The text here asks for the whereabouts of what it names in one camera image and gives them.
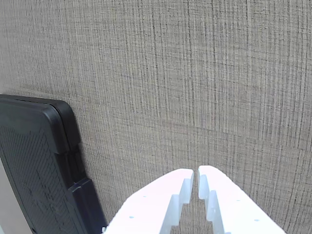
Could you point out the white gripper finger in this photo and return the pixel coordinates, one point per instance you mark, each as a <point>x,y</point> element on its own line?
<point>151,204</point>
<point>231,207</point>

